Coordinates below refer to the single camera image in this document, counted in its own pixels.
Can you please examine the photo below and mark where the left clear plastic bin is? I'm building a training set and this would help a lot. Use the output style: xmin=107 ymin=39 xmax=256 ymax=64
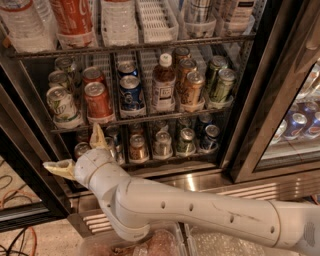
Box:
xmin=76 ymin=221 xmax=187 ymax=256

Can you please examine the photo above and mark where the top shelf striped can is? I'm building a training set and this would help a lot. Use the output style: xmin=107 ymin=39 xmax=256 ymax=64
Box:
xmin=186 ymin=0 xmax=213 ymax=24

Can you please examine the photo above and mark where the middle 7up can behind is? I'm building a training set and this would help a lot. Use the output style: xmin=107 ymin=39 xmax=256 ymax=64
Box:
xmin=48 ymin=70 xmax=70 ymax=90

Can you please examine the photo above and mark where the bottom shelf grey can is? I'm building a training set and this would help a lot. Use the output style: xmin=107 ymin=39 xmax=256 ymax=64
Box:
xmin=153 ymin=131 xmax=173 ymax=159

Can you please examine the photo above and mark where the front orange-brown can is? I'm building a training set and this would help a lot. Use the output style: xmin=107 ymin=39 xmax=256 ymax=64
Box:
xmin=181 ymin=71 xmax=205 ymax=106

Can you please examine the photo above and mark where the orange cable on floor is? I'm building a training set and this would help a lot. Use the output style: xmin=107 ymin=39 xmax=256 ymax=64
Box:
xmin=0 ymin=188 xmax=38 ymax=256

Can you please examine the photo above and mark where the red soda can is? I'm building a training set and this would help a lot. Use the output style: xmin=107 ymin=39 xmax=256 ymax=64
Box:
xmin=82 ymin=66 xmax=106 ymax=84
xmin=84 ymin=82 xmax=113 ymax=124

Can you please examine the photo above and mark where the clear water bottle centre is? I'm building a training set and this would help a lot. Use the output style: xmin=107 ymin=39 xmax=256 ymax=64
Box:
xmin=101 ymin=0 xmax=139 ymax=46

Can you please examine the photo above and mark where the clear plastic bin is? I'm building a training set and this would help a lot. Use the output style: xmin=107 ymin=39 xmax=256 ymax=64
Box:
xmin=76 ymin=221 xmax=187 ymax=256
xmin=184 ymin=224 xmax=301 ymax=256

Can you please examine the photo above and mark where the empty white plastic tray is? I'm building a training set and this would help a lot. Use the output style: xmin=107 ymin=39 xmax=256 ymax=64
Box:
xmin=136 ymin=0 xmax=179 ymax=44

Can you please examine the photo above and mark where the bottom shelf gold can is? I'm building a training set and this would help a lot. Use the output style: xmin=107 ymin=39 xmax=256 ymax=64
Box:
xmin=129 ymin=134 xmax=149 ymax=161

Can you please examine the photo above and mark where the rear blue pepsi can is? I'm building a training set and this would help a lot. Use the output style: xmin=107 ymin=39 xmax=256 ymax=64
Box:
xmin=117 ymin=62 xmax=138 ymax=78

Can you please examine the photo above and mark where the right glass fridge door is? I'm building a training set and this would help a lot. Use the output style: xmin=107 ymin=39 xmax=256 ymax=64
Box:
xmin=230 ymin=0 xmax=320 ymax=183

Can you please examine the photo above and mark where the green 7up can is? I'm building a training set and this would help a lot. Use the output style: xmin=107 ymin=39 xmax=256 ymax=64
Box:
xmin=46 ymin=86 xmax=82 ymax=129

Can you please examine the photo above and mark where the rear red soda can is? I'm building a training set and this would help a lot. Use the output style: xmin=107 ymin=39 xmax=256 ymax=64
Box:
xmin=82 ymin=66 xmax=106 ymax=84

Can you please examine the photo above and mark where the orange-brown can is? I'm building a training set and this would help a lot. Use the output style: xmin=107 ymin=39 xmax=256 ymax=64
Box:
xmin=181 ymin=71 xmax=205 ymax=106
xmin=176 ymin=58 xmax=197 ymax=94
xmin=173 ymin=47 xmax=191 ymax=65

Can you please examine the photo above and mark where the bottom shelf silver can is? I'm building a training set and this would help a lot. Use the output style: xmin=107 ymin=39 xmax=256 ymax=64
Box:
xmin=105 ymin=136 xmax=118 ymax=159

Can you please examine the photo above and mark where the brown tea bottle white cap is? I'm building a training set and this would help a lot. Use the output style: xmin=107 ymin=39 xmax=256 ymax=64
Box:
xmin=152 ymin=53 xmax=176 ymax=112

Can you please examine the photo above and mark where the top shelf white bottle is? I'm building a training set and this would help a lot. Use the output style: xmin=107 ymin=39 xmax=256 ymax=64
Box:
xmin=223 ymin=0 xmax=255 ymax=32

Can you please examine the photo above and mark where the rear 7up can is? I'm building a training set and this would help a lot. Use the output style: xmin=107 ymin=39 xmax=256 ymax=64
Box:
xmin=55 ymin=56 xmax=81 ymax=85

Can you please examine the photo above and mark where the front red soda can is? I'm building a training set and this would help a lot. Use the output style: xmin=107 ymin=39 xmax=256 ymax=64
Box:
xmin=84 ymin=82 xmax=113 ymax=124

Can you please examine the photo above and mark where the clear water bottle left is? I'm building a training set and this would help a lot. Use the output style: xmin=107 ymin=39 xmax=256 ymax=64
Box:
xmin=0 ymin=0 xmax=57 ymax=53

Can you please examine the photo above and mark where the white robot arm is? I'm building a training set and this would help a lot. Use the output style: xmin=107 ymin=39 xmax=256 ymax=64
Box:
xmin=43 ymin=124 xmax=320 ymax=256

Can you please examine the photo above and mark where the right clear plastic bin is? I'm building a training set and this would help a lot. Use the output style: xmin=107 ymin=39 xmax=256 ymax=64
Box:
xmin=184 ymin=224 xmax=301 ymax=256

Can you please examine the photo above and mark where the bottom shelf red can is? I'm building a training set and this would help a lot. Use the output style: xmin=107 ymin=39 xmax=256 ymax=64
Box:
xmin=74 ymin=142 xmax=91 ymax=159

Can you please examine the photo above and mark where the front blue pepsi can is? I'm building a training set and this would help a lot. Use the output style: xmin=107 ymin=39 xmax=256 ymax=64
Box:
xmin=119 ymin=75 xmax=145 ymax=118

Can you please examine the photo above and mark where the bottom shelf green can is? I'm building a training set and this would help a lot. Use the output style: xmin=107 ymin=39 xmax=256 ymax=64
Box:
xmin=176 ymin=128 xmax=196 ymax=156

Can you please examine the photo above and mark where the rear green tall can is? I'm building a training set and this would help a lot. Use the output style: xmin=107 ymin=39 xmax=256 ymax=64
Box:
xmin=205 ymin=55 xmax=228 ymax=93

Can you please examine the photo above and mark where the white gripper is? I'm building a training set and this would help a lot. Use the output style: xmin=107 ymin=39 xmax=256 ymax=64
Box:
xmin=43 ymin=123 xmax=115 ymax=188

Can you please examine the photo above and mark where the green tall can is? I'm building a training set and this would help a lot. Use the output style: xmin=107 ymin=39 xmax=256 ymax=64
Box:
xmin=205 ymin=55 xmax=228 ymax=93
xmin=210 ymin=68 xmax=236 ymax=103

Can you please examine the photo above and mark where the front green tall can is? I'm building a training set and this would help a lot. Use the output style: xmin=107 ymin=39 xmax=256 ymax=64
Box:
xmin=210 ymin=68 xmax=236 ymax=103

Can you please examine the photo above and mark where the clear water bottle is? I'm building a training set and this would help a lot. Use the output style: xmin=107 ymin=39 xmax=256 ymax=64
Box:
xmin=101 ymin=0 xmax=139 ymax=46
xmin=0 ymin=0 xmax=57 ymax=53

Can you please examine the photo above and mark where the blue can behind glass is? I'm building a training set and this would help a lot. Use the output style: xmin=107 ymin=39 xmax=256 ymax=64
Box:
xmin=283 ymin=112 xmax=307 ymax=140

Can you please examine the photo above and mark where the rear orange-brown can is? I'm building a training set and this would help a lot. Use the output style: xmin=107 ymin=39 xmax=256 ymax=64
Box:
xmin=173 ymin=47 xmax=191 ymax=65

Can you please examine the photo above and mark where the blue pepsi can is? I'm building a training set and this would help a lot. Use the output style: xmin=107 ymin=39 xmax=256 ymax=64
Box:
xmin=119 ymin=75 xmax=145 ymax=118
xmin=117 ymin=62 xmax=138 ymax=78

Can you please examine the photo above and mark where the bottom shelf blue can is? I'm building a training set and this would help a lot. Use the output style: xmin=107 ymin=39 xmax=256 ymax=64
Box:
xmin=199 ymin=124 xmax=220 ymax=151

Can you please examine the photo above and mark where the middle orange-brown can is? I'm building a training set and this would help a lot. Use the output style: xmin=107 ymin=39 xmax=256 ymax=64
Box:
xmin=176 ymin=58 xmax=197 ymax=94

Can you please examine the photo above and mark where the red coca-cola bottle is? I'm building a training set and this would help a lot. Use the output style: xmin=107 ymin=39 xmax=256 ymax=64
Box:
xmin=49 ymin=0 xmax=97 ymax=50

